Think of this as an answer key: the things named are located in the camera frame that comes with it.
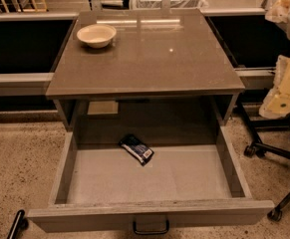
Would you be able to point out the blue rxbar blueberry wrapper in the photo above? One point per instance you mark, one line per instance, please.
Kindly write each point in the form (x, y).
(136, 148)

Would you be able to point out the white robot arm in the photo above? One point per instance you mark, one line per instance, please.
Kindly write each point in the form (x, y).
(280, 13)

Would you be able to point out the open grey top drawer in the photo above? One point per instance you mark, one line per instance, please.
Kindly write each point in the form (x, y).
(190, 186)

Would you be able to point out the black wheeled stand base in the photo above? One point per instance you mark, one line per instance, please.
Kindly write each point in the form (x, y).
(259, 148)

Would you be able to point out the white paper bowl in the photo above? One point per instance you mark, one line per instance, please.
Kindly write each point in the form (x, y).
(97, 36)

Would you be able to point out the black stand leg left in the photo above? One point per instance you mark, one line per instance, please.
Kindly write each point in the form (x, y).
(20, 223)

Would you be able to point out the white wire basket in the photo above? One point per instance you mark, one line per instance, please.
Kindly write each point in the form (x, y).
(174, 4)

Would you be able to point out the black drawer handle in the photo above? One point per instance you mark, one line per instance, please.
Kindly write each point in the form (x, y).
(151, 229)

